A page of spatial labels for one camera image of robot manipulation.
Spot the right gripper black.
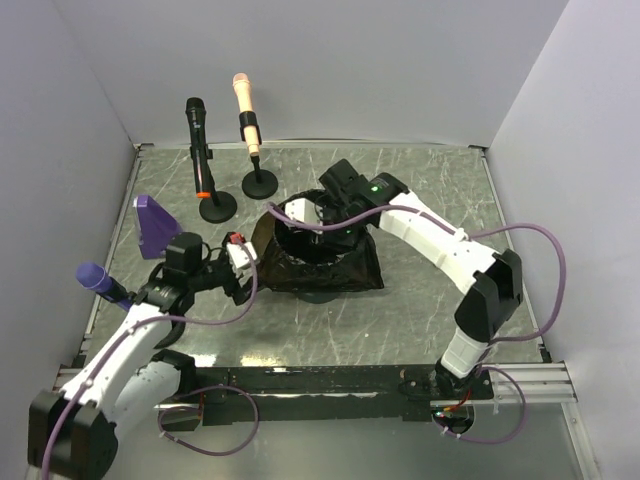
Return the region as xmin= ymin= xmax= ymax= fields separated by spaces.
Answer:
xmin=309 ymin=202 xmax=368 ymax=258

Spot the black plastic trash bag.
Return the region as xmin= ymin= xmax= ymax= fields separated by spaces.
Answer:
xmin=251 ymin=213 xmax=384 ymax=294

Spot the dark blue trash bin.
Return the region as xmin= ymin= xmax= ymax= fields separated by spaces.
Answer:
xmin=297 ymin=292 xmax=340 ymax=304

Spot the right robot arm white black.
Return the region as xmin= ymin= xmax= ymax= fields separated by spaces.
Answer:
xmin=319 ymin=159 xmax=523 ymax=399

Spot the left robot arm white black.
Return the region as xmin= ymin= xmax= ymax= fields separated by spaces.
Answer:
xmin=28 ymin=232 xmax=258 ymax=479

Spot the black stand of pink microphone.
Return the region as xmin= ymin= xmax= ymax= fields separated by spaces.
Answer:
xmin=242 ymin=154 xmax=278 ymax=200

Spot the purple wedge shaped box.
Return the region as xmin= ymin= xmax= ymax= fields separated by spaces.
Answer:
xmin=133 ymin=194 xmax=182 ymax=260

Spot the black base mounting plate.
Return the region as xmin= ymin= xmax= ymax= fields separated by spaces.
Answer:
xmin=157 ymin=364 xmax=494 ymax=426

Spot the purple microphone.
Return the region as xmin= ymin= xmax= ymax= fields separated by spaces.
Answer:
xmin=75 ymin=262 xmax=132 ymax=311

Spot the pink beige microphone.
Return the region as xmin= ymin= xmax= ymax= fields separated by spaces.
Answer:
xmin=232 ymin=73 xmax=262 ymax=157

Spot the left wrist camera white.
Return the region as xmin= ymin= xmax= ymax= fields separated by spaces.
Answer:
xmin=225 ymin=232 xmax=259 ymax=271

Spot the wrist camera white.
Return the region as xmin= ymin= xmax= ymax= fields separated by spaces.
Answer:
xmin=284 ymin=197 xmax=319 ymax=225
xmin=225 ymin=232 xmax=259 ymax=271

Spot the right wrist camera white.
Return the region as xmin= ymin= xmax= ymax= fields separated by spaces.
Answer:
xmin=284 ymin=197 xmax=319 ymax=225

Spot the black microphone orange ring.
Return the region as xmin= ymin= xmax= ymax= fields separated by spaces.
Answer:
xmin=185 ymin=97 xmax=210 ymax=200

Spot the aluminium front rail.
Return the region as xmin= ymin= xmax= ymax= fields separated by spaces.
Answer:
xmin=49 ymin=362 xmax=579 ymax=411

